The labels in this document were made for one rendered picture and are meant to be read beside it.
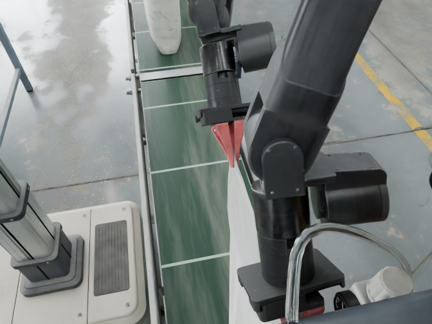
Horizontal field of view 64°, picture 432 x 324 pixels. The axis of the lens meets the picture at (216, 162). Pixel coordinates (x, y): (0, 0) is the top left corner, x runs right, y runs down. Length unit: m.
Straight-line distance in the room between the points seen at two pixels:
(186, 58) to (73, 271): 1.30
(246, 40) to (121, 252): 1.05
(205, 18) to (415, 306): 0.48
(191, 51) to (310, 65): 1.89
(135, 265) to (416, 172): 1.60
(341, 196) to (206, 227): 0.98
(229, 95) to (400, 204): 1.59
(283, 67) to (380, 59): 2.79
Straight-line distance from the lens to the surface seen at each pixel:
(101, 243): 1.47
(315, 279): 0.39
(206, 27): 0.57
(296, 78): 0.28
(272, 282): 0.38
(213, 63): 0.57
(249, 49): 0.56
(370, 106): 2.55
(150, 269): 1.19
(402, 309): 0.19
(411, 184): 2.16
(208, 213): 1.32
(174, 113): 1.71
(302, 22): 0.28
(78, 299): 1.40
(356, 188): 0.35
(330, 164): 0.35
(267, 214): 0.34
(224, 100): 0.56
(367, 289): 0.35
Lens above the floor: 1.50
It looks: 49 degrees down
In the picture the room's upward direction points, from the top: straight up
